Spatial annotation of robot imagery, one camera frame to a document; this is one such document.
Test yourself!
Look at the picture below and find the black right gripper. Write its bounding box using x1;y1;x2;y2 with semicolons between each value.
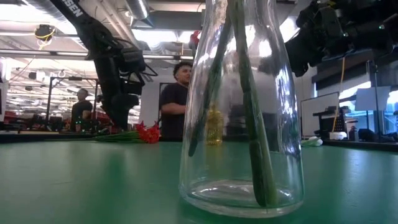
284;0;352;78

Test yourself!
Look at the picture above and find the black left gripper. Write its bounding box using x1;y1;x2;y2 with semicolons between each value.
94;57;140;131

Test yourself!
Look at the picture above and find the white tulip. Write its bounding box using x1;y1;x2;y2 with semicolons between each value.
300;136;324;147

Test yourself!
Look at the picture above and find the clear glass vase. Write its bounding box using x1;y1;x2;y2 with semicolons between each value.
178;0;305;218

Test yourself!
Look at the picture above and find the person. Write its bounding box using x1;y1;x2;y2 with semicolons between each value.
158;60;193;141
70;88;94;133

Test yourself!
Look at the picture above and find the white board panel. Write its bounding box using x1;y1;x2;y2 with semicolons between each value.
300;91;340;138

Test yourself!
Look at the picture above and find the white paper sheet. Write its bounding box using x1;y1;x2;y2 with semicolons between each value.
354;86;391;112

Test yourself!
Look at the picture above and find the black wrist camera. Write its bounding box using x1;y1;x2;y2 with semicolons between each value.
119;46;147;96

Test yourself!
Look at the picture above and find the silver ceiling duct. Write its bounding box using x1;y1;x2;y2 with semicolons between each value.
124;0;150;20

